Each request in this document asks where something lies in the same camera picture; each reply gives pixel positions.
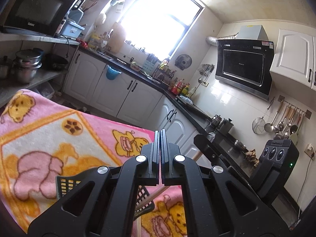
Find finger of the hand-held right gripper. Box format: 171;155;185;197
194;134;223;168

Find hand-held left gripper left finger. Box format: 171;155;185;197
27;130;161;237

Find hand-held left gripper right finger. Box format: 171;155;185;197
160;128;292;237

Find green plastic utensil basket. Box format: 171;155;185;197
56;173;155;219

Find row of hanging kitchen utensils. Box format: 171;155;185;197
264;95;312;146

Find glass french press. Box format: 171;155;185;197
211;115;223;129

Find dark green metal teapot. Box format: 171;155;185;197
218;118;234;135

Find brown crumpled rag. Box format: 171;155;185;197
244;148;260;168

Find black kitchen countertop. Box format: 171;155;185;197
79;47;279;203

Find stainless steel bowl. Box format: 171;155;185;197
233;139;248;151

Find white base kitchen cabinets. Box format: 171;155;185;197
62;49;210;153

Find row of condiment bottles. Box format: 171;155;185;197
168;78;197;97

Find small hanging utensil rack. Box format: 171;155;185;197
198;64;215;83

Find black glass range hood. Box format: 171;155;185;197
214;25;275;102

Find teal knife block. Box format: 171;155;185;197
143;54;158;73

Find blue hanging plastic bin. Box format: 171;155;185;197
106;65;122;81

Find pink printed bear blanket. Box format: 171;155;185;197
0;89;205;237

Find beige cutting board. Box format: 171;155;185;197
110;22;126;53

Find black wok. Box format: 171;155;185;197
46;54;69;71

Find kitchen window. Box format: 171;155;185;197
121;0;206;57

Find white hanging bowl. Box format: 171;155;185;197
95;12;107;25

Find blue-grey plastic dish box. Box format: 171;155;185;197
60;20;85;39

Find stacked stainless steel pots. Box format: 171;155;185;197
13;49;43;84

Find teal lidded container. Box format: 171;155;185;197
68;6;84;23

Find stainless steel shelf table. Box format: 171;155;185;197
0;32;81;106

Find black microwave oven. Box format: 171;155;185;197
1;0;76;38

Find thin power cable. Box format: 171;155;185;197
295;153;314;225

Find wire mesh skimmer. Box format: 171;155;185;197
252;97;275;134

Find black wire spice rack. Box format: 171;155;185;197
153;64;177;82

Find small wall fan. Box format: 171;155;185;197
175;54;192;70

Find silver flexible vent duct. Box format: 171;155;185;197
206;33;240;44

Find white wall cabinet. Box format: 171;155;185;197
270;29;316;90

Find wall-mounted plastic holder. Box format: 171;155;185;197
110;0;125;13

